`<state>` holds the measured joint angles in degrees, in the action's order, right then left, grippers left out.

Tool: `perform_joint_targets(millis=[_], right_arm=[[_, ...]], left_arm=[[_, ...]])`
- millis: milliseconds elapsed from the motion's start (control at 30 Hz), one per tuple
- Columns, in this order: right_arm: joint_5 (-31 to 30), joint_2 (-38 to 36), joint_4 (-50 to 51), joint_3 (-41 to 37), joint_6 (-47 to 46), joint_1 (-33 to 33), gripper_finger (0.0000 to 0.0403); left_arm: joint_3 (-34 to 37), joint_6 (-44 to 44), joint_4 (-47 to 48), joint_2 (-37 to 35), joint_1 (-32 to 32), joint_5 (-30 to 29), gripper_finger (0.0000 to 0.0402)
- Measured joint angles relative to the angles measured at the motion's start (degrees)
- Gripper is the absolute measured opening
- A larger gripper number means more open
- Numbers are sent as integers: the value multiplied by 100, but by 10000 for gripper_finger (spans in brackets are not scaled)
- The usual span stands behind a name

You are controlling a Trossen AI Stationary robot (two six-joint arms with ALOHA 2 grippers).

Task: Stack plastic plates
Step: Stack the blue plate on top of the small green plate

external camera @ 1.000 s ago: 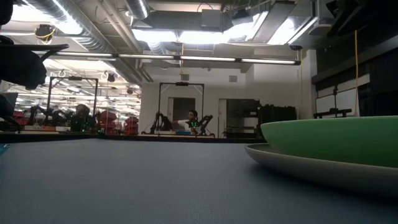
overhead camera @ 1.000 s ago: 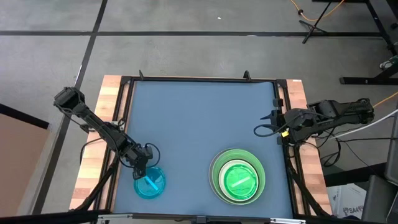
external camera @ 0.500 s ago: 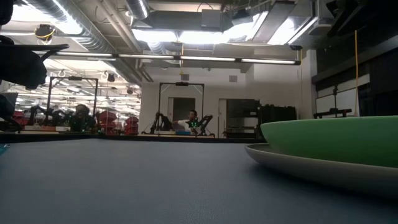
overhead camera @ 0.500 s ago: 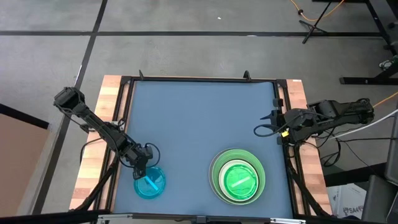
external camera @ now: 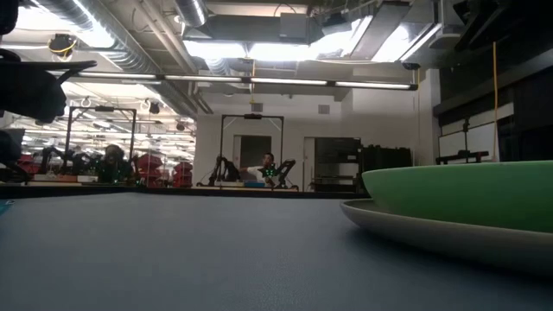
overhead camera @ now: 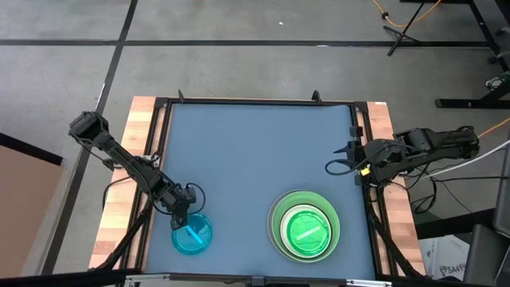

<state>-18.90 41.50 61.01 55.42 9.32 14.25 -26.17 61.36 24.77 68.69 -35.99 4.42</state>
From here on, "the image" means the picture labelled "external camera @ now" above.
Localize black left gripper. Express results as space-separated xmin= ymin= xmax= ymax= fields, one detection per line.
xmin=0 ymin=67 xmax=68 ymax=124

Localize opaque green plate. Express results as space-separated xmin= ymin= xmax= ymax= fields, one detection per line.
xmin=361 ymin=160 xmax=553 ymax=234

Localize person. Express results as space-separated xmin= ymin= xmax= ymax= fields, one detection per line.
xmin=97 ymin=144 xmax=133 ymax=184
xmin=238 ymin=151 xmax=278 ymax=184

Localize red storage bin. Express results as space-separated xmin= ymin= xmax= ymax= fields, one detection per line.
xmin=173 ymin=161 xmax=194 ymax=187
xmin=136 ymin=154 xmax=164 ymax=176

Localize long ceiling strip light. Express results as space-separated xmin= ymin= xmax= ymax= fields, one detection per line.
xmin=64 ymin=71 xmax=419 ymax=91

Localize grey ceiling box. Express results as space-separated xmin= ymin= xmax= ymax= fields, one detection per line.
xmin=279 ymin=12 xmax=311 ymax=43

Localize dark shelf unit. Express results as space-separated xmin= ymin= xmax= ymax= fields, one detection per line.
xmin=313 ymin=136 xmax=363 ymax=193

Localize black cabinet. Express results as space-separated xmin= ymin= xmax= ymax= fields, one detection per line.
xmin=357 ymin=144 xmax=414 ymax=174

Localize large grey plate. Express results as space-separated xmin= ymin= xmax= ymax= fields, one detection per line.
xmin=340 ymin=199 xmax=553 ymax=276

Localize whiteboard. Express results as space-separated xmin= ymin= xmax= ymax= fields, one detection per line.
xmin=438 ymin=102 xmax=516 ymax=164

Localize black yellow cable reel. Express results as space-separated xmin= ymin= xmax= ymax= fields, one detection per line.
xmin=47 ymin=33 xmax=79 ymax=58

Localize ribbed silver ventilation duct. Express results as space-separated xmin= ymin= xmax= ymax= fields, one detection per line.
xmin=25 ymin=0 xmax=161 ymax=74

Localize black robot station frame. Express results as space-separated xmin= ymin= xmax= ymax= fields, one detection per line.
xmin=65 ymin=105 xmax=138 ymax=170
xmin=219 ymin=113 xmax=285 ymax=187

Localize smooth silver ventilation duct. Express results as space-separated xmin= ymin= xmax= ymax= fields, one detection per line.
xmin=174 ymin=0 xmax=209 ymax=28

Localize black camera stand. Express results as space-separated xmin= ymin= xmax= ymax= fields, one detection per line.
xmin=435 ymin=116 xmax=491 ymax=166

